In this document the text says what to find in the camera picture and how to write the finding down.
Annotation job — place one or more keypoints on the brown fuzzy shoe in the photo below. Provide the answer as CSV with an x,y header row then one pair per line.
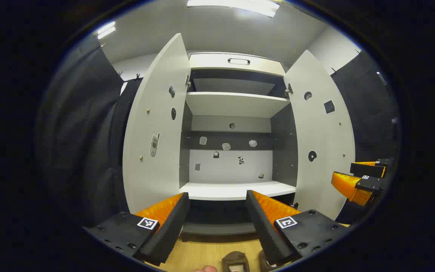
x,y
235,261
263,260

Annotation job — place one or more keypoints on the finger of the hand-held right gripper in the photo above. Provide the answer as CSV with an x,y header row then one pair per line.
x,y
368,185
366,170

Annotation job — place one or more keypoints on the black backdrop cloth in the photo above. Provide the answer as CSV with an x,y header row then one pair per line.
x,y
77,132

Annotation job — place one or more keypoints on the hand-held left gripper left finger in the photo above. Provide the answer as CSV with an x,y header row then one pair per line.
x,y
168,226

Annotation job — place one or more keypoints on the white cabinet drawer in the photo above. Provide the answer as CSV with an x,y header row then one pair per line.
x,y
210,62

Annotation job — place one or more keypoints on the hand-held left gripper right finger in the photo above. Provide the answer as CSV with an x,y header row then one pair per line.
x,y
264,230

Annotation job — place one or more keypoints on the white grey shoe cabinet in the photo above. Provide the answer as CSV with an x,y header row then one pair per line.
x,y
236,104

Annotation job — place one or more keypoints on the long ceiling light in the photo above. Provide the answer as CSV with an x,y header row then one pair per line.
x,y
106,30
236,5

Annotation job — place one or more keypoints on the white cabinet door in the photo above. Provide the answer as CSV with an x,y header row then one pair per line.
x,y
157,113
323,132

